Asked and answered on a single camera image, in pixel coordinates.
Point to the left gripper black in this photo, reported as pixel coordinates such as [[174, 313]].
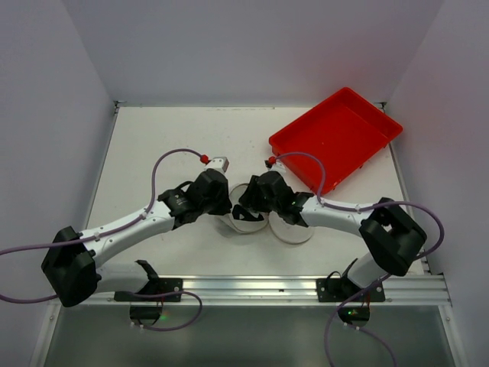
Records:
[[220, 196]]

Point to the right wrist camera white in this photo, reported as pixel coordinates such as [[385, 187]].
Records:
[[274, 164]]

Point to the red plastic tray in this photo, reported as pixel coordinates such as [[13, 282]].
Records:
[[342, 132]]

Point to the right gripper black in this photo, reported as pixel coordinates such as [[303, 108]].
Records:
[[251, 196]]

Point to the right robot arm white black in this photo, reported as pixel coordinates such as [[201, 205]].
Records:
[[391, 235]]

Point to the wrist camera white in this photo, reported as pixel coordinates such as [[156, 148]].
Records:
[[218, 164], [274, 164]]

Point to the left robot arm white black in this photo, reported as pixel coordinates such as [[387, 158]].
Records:
[[76, 265]]

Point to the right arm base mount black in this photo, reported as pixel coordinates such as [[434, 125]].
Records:
[[336, 288]]

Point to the aluminium mounting rail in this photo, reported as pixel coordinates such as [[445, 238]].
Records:
[[260, 290]]

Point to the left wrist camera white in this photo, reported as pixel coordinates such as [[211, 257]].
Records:
[[218, 164]]

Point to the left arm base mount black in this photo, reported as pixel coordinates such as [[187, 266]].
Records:
[[153, 294]]

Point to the black garment inside bag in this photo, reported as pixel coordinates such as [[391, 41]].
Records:
[[248, 216]]

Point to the white mesh laundry bag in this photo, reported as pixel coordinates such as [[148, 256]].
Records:
[[285, 232]]

